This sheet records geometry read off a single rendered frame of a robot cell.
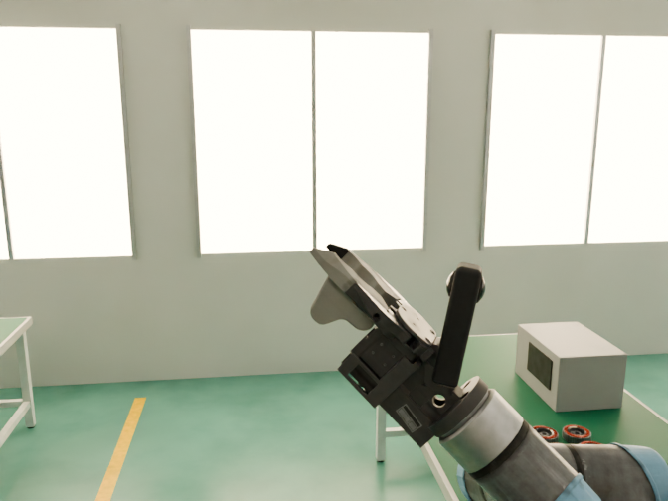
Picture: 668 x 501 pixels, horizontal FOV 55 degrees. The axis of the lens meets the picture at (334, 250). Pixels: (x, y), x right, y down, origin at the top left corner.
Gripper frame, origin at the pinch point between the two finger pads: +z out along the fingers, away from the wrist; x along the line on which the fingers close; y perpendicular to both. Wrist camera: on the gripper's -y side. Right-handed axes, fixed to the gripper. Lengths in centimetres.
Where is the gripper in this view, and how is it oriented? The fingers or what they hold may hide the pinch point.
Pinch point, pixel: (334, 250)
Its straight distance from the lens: 64.2
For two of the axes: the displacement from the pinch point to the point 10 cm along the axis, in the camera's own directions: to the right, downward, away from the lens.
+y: -6.7, 7.0, 2.3
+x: 2.6, -0.7, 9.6
